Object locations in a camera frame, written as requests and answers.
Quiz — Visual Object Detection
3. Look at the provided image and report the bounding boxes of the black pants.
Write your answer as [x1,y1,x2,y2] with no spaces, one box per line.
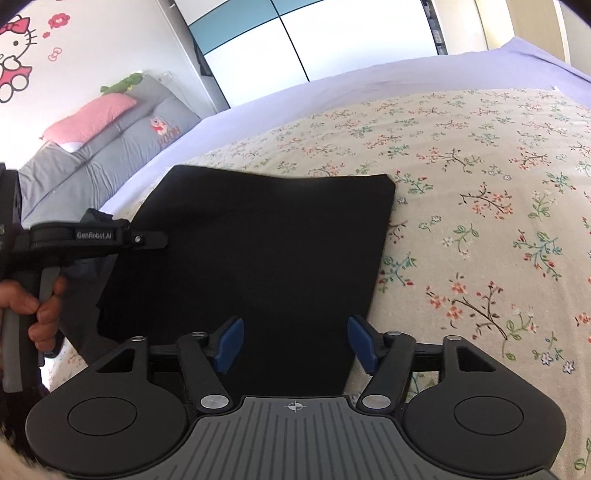
[95,165,396,398]

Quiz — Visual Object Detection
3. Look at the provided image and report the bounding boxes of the grey pillow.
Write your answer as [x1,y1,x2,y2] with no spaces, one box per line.
[18,74,202,228]

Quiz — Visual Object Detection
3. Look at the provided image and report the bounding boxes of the pink pillow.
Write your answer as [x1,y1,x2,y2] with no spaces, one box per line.
[41,95,138,144]

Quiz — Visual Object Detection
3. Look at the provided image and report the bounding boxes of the white and teal wardrobe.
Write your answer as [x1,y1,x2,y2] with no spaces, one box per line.
[173,0,444,110]

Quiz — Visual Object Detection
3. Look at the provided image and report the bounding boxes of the purple blanket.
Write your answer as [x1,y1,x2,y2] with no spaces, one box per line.
[99,37,591,208]

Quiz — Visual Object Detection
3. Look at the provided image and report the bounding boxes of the green plush toy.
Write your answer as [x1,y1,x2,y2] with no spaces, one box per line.
[100,72,143,97]

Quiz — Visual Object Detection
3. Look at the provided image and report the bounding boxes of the person's left hand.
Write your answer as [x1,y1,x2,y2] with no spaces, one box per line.
[0,276,68,354]

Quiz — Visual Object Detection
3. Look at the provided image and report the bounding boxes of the dark corner shelf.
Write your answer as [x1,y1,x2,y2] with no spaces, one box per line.
[421,0,448,56]

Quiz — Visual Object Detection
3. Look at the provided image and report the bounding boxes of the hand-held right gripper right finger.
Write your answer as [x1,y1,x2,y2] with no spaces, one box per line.
[346,315,502,414]

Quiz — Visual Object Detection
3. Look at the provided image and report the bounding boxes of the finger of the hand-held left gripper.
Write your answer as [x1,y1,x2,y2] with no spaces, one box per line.
[121,230,168,251]

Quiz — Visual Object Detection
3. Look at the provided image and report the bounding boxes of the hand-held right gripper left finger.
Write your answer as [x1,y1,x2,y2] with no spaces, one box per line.
[95,316,245,414]

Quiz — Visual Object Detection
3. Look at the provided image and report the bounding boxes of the cartoon cat wall sticker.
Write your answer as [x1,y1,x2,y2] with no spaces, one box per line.
[0,14,38,103]

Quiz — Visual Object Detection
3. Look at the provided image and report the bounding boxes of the floral bed sheet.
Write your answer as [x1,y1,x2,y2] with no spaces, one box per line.
[46,88,591,480]

